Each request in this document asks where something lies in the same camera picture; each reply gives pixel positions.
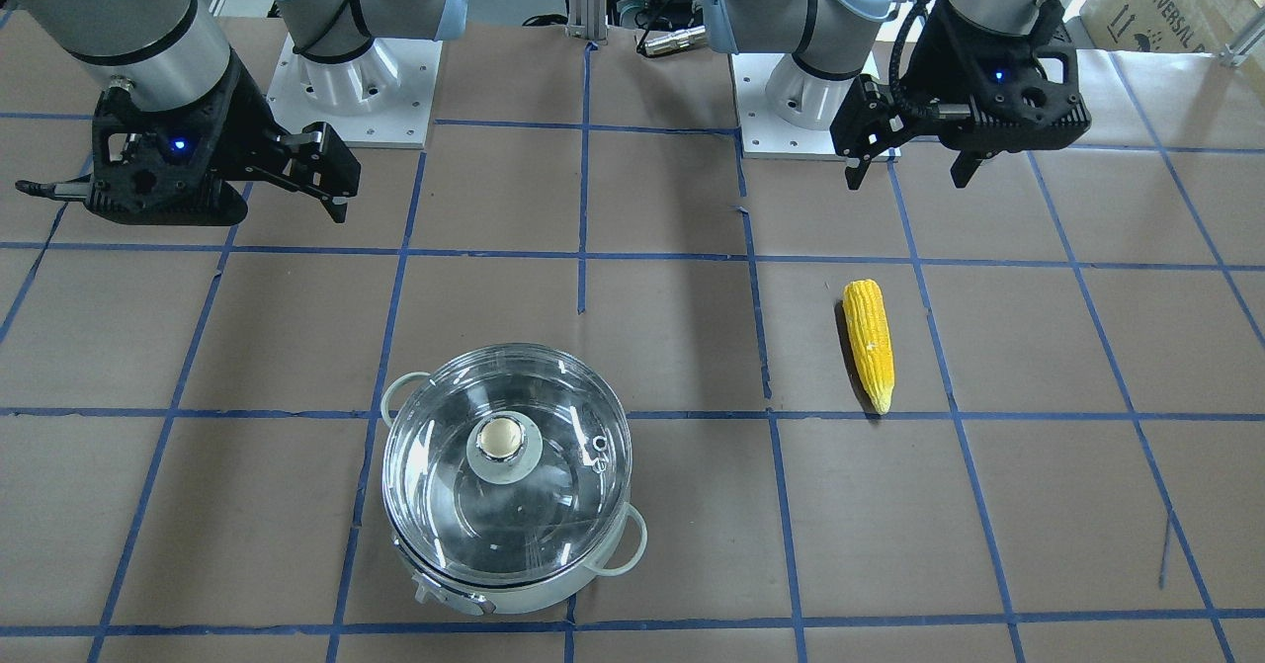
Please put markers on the cardboard box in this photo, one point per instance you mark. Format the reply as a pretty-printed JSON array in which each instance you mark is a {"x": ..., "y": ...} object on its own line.
[{"x": 1166, "y": 25}]

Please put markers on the pale green steel pot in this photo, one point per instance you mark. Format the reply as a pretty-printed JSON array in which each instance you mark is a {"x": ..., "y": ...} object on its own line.
[{"x": 514, "y": 544}]

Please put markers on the glass pot lid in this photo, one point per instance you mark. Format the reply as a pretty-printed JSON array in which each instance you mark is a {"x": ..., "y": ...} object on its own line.
[{"x": 506, "y": 460}]

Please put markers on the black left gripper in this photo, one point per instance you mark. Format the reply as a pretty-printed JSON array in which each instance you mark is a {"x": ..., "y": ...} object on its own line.
[{"x": 934, "y": 60}]

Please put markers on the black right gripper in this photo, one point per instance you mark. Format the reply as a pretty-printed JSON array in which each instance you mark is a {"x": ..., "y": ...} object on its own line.
[{"x": 242, "y": 122}]

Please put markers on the yellow corn cob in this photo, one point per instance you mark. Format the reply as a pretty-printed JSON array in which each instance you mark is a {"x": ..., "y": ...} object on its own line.
[{"x": 870, "y": 341}]

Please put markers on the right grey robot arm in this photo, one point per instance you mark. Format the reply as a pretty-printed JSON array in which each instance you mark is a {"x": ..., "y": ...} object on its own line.
[{"x": 175, "y": 52}]

